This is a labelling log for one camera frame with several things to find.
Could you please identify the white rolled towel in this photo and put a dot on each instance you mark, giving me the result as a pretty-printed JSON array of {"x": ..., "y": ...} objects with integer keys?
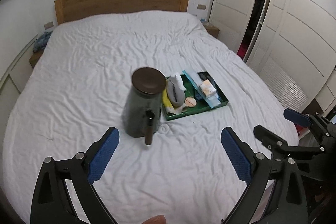
[{"x": 180, "y": 82}]

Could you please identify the right wall switch plate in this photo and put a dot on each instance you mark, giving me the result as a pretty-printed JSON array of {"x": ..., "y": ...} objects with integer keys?
[{"x": 201, "y": 7}]

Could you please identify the wooden headboard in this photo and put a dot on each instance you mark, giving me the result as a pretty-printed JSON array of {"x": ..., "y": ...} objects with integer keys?
[{"x": 71, "y": 10}]

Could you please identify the tissue pack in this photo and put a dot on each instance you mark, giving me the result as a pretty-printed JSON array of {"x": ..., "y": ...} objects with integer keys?
[{"x": 207, "y": 88}]

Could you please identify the blue cloth on nightstand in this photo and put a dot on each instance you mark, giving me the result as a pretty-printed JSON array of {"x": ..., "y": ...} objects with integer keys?
[{"x": 41, "y": 42}]

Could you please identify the white bed sheet mattress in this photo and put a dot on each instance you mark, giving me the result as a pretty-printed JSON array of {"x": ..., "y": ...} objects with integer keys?
[{"x": 78, "y": 90}]

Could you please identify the white wardrobe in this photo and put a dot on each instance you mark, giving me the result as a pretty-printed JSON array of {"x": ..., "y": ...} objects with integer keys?
[{"x": 292, "y": 44}]

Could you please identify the black hair band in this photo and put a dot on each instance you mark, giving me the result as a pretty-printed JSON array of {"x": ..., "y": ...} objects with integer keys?
[{"x": 203, "y": 76}]

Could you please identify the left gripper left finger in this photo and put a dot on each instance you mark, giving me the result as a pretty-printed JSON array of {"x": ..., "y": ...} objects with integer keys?
[{"x": 51, "y": 199}]

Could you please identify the grey eye mask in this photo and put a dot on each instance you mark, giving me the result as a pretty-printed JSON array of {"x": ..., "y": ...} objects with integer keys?
[{"x": 175, "y": 94}]

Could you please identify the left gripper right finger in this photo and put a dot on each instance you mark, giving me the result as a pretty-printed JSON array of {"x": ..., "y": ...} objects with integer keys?
[{"x": 287, "y": 202}]

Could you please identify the wall switch plate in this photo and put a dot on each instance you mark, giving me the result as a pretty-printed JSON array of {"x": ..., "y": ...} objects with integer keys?
[
  {"x": 201, "y": 7},
  {"x": 49, "y": 25}
]

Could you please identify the dark glass jar with lid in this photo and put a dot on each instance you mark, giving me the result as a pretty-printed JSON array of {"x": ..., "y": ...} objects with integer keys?
[{"x": 142, "y": 110}]

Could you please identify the person left hand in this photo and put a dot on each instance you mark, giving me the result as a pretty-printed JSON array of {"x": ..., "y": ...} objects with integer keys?
[{"x": 158, "y": 219}]

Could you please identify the green tray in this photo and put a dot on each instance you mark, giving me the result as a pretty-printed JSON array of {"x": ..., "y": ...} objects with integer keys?
[{"x": 201, "y": 106}]

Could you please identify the round beige powder puff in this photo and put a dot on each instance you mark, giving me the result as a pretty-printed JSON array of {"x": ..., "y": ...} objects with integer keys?
[{"x": 190, "y": 102}]

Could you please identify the right wooden nightstand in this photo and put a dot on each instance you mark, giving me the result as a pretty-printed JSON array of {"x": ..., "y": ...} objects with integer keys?
[{"x": 212, "y": 30}]

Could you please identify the wooden nightstand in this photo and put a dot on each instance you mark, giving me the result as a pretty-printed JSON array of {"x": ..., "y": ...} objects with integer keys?
[
  {"x": 35, "y": 58},
  {"x": 212, "y": 30}
]

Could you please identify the yellow cloth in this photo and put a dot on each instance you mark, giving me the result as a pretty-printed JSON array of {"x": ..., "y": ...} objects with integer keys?
[{"x": 166, "y": 102}]

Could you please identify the left wall switch plate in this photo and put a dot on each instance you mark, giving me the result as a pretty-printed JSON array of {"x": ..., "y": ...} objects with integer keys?
[{"x": 49, "y": 25}]

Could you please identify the left wooden nightstand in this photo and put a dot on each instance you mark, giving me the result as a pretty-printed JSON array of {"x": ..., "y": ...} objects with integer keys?
[{"x": 35, "y": 58}]

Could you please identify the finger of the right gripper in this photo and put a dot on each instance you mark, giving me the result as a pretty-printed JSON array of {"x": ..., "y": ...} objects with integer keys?
[
  {"x": 275, "y": 144},
  {"x": 303, "y": 120}
]

